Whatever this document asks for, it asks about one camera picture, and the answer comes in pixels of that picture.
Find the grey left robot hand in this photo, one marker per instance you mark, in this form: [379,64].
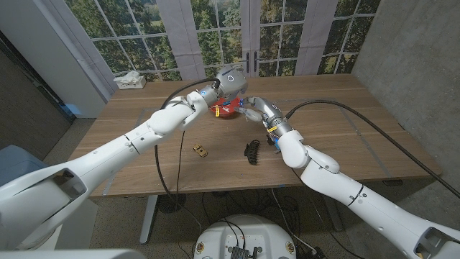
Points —
[230,82]

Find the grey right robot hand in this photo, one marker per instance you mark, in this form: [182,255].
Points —
[267,109]

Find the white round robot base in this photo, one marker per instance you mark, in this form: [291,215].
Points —
[244,234]

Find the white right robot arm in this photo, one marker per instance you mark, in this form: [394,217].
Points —
[341,187]

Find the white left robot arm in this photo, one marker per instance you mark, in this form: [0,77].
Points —
[108,162]

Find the red bowl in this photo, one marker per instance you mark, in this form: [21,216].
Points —
[226,112]

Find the black hair clip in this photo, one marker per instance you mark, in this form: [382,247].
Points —
[252,153]

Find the printed window backdrop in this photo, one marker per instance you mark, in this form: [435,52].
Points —
[179,36]

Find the yellow toy car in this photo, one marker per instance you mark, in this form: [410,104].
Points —
[200,150]

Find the white power strip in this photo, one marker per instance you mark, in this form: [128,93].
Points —
[133,85]

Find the crumpled white tissue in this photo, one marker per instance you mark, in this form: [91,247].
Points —
[127,76]

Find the black round floor fan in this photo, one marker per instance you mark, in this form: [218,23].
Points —
[172,203]

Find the white table leg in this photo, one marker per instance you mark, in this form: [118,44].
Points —
[148,219]

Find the white robot torso edge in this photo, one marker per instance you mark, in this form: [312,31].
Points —
[72,254]

